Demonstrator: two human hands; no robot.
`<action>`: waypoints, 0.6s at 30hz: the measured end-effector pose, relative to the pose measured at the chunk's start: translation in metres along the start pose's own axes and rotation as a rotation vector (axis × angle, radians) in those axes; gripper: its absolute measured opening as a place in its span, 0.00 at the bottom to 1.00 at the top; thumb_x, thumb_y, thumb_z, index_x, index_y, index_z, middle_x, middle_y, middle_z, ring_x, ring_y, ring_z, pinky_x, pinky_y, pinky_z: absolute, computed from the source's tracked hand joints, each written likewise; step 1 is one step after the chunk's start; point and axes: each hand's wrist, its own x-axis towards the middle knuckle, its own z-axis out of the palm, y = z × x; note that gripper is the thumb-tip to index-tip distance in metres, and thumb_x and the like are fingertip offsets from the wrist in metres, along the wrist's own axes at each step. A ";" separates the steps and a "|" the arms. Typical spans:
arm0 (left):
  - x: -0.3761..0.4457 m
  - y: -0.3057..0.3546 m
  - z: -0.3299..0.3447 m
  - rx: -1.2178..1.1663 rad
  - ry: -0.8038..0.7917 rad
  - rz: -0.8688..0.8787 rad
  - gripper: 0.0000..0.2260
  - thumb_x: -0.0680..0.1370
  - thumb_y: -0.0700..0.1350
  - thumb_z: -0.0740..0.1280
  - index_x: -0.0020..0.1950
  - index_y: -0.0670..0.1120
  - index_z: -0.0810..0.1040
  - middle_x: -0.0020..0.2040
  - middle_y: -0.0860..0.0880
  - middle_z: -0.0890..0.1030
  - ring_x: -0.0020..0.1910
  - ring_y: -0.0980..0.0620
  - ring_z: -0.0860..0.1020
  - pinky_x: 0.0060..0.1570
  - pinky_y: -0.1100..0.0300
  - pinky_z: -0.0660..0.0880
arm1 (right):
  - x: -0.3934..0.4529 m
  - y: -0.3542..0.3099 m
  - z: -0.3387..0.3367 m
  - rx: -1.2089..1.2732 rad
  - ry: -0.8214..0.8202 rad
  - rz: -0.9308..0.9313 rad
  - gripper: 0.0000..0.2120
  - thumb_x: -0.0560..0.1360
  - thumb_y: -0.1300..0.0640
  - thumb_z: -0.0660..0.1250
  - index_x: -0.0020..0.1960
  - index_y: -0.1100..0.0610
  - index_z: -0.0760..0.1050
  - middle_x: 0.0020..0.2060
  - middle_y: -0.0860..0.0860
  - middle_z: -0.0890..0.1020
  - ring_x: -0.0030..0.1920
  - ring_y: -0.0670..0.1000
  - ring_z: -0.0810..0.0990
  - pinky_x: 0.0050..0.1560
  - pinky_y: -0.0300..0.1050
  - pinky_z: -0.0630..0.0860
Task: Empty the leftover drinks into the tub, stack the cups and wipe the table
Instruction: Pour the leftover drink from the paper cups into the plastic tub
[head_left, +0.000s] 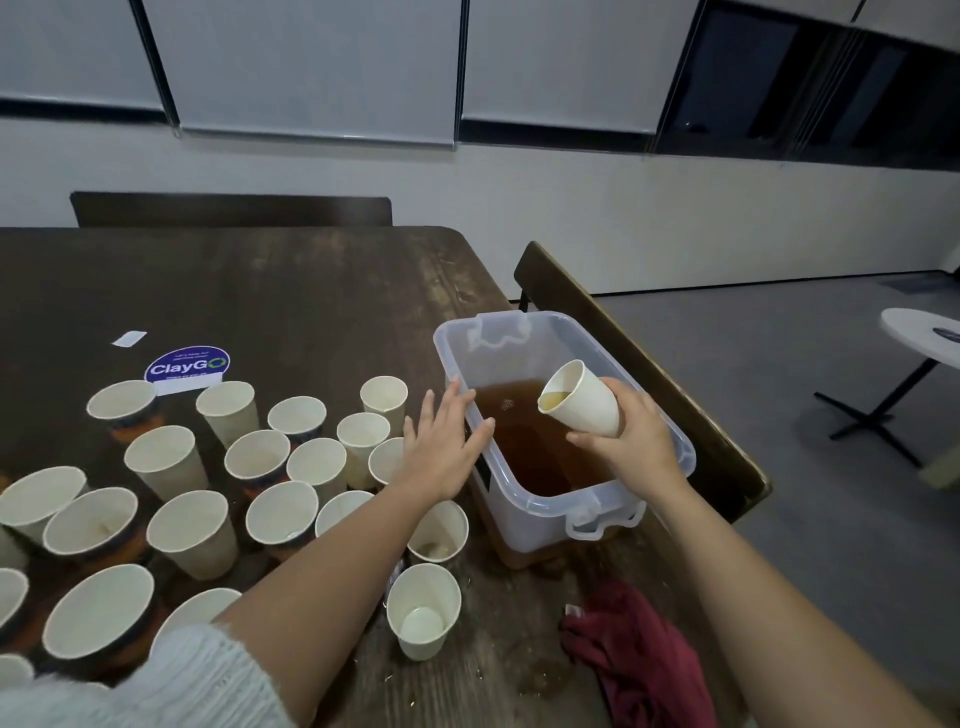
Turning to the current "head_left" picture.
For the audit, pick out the person's left hand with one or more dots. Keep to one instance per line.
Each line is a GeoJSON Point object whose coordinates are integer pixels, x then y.
{"type": "Point", "coordinates": [443, 450]}

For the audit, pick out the person's right hand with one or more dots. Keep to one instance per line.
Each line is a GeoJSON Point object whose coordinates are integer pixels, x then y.
{"type": "Point", "coordinates": [638, 450]}

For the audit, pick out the white paper cup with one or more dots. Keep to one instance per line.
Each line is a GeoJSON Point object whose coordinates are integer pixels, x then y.
{"type": "Point", "coordinates": [578, 398]}
{"type": "Point", "coordinates": [363, 435]}
{"type": "Point", "coordinates": [384, 398]}

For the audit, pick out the clear plastic storage bin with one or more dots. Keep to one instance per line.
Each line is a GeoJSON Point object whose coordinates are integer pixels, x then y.
{"type": "Point", "coordinates": [518, 528]}

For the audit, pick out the group of paper cups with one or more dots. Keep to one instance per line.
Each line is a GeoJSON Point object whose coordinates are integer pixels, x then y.
{"type": "Point", "coordinates": [192, 525]}

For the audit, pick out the person's left forearm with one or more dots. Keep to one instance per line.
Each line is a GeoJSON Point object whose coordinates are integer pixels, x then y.
{"type": "Point", "coordinates": [323, 600]}

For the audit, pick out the person's right forearm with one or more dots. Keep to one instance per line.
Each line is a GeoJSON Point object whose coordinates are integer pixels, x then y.
{"type": "Point", "coordinates": [780, 615]}

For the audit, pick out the dark wooden chair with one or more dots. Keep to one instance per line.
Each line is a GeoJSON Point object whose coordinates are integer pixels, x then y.
{"type": "Point", "coordinates": [225, 210]}
{"type": "Point", "coordinates": [720, 465]}

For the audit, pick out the dark red cloth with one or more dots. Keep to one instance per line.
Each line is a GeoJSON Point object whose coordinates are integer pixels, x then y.
{"type": "Point", "coordinates": [645, 660]}

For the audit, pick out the dark wooden table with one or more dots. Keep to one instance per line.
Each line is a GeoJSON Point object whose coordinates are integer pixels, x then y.
{"type": "Point", "coordinates": [300, 293]}

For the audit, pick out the round blue sticker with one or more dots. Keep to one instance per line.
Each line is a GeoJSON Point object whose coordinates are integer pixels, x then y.
{"type": "Point", "coordinates": [188, 365]}

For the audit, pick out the round white side table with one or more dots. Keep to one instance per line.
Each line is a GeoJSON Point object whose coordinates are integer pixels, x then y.
{"type": "Point", "coordinates": [923, 333]}

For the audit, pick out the small white paper label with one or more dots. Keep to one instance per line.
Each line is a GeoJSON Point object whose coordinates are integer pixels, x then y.
{"type": "Point", "coordinates": [129, 338]}

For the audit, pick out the dark window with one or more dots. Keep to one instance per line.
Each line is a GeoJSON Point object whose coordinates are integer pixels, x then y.
{"type": "Point", "coordinates": [810, 83]}

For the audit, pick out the white wall panel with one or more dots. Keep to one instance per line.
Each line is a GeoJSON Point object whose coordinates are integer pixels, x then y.
{"type": "Point", "coordinates": [300, 68]}
{"type": "Point", "coordinates": [578, 60]}
{"type": "Point", "coordinates": [75, 53]}

